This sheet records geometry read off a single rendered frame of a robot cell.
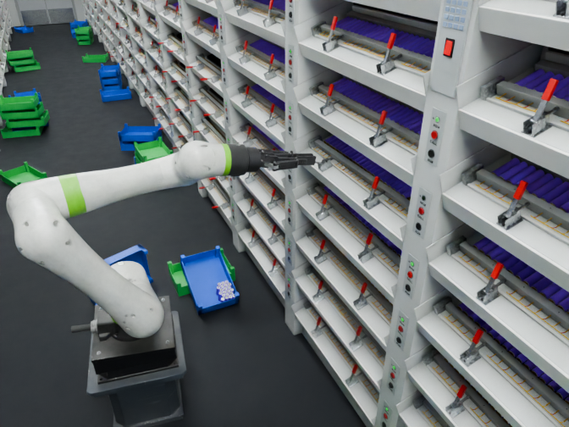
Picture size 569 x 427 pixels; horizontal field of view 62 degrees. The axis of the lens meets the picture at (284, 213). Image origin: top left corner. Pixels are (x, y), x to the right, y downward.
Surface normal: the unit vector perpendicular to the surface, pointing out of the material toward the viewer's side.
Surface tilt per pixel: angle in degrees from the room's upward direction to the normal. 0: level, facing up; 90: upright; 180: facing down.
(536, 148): 109
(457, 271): 19
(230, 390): 0
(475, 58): 90
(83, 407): 0
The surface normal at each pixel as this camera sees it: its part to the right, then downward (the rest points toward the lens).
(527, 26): -0.85, 0.49
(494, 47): 0.43, 0.47
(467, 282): -0.30, -0.73
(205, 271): 0.16, -0.62
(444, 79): -0.90, 0.22
